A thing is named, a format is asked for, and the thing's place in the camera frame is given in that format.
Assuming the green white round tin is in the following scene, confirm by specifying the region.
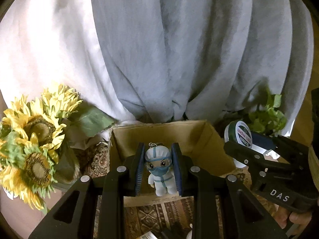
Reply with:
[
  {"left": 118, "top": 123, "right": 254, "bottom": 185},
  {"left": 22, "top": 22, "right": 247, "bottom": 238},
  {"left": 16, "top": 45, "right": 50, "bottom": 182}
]
[{"left": 224, "top": 120, "right": 267, "bottom": 168}]

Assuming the white medic doll figurine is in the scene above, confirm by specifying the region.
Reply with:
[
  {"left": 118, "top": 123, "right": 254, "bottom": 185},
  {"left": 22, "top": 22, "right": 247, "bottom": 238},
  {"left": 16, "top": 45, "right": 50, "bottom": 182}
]
[{"left": 144, "top": 143, "right": 177, "bottom": 196}]

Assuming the person right hand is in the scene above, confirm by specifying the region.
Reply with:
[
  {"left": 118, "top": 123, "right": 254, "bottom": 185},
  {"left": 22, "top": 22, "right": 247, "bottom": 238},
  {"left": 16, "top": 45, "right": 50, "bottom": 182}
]
[{"left": 274, "top": 207, "right": 312, "bottom": 235}]

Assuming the green potted plant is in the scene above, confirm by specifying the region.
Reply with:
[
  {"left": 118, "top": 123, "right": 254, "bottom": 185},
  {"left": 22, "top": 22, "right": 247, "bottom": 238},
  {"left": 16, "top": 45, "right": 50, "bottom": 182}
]
[{"left": 241, "top": 92, "right": 287, "bottom": 136}]

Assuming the patterned brown rug cloth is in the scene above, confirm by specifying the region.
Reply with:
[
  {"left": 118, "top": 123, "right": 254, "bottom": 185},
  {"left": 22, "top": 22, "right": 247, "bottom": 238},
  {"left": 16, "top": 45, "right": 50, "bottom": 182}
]
[{"left": 75, "top": 141, "right": 278, "bottom": 239}]

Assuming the brown cardboard box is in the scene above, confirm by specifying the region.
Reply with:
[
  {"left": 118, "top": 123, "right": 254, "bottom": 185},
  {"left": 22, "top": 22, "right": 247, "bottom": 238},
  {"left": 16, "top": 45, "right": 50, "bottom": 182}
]
[{"left": 109, "top": 119, "right": 237, "bottom": 208}]

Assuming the yellow sunflower bouquet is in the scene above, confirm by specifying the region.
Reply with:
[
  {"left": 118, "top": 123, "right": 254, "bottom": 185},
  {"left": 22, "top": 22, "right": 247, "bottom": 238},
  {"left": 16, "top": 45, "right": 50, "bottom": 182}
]
[{"left": 1, "top": 84, "right": 115, "bottom": 213}]

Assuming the grey curtain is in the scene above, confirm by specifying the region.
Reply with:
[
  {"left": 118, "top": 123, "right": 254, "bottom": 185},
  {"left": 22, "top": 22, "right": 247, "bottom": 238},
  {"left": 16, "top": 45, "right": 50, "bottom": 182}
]
[{"left": 91, "top": 0, "right": 314, "bottom": 131}]

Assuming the white sheer curtain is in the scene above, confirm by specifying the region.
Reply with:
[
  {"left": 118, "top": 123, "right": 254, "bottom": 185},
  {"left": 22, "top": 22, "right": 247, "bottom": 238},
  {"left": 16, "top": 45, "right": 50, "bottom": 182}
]
[{"left": 1, "top": 0, "right": 134, "bottom": 121}]

